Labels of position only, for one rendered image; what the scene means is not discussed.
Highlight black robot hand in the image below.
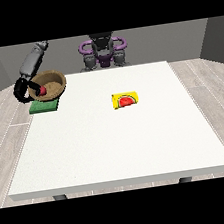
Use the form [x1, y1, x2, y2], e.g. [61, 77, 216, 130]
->
[11, 73, 45, 106]

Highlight yellow cup with melon print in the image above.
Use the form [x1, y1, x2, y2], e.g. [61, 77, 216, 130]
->
[110, 89, 141, 111]

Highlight small red ball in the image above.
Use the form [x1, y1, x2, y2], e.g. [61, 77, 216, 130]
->
[38, 85, 48, 96]

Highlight brown wooden bowl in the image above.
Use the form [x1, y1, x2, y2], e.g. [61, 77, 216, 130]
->
[25, 67, 70, 104]

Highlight dark table leg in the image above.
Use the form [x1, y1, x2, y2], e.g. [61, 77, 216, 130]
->
[178, 176, 193, 184]
[52, 193, 69, 202]

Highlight green square pad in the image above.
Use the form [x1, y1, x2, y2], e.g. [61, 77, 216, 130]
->
[27, 96, 61, 116]

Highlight grey robot trunk purple rings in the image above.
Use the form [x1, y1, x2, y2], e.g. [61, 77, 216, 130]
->
[75, 29, 133, 74]

